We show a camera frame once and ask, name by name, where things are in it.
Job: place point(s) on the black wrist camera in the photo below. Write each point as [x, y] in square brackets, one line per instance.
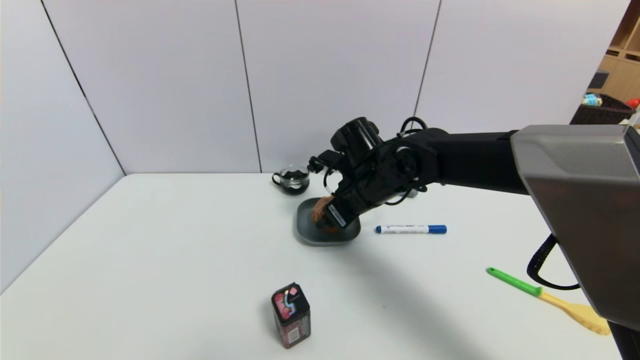
[325, 161]

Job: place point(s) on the wooden shelf unit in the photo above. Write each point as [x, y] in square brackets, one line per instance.
[622, 70]

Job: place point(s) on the dark grey panel by shelf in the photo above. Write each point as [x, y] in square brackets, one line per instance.
[597, 80]

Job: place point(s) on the golden brown bread bun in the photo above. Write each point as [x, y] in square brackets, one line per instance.
[321, 205]

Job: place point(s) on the dark wicker basket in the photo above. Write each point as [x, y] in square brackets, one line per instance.
[602, 112]

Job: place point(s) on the glass cup with dark contents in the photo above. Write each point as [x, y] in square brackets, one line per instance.
[292, 181]

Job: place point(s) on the small red object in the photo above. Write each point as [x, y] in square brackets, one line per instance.
[633, 103]

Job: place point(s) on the small black and red box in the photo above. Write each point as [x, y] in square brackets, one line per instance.
[291, 317]

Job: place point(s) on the grey square dish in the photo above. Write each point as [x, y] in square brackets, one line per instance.
[345, 235]

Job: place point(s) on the white marker with blue cap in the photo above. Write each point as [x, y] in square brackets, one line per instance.
[407, 229]

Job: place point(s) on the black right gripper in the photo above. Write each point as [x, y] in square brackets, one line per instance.
[338, 215]

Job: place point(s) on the blue and white bottle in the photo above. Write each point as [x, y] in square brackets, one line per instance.
[591, 100]

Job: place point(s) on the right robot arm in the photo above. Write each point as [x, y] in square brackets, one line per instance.
[575, 190]

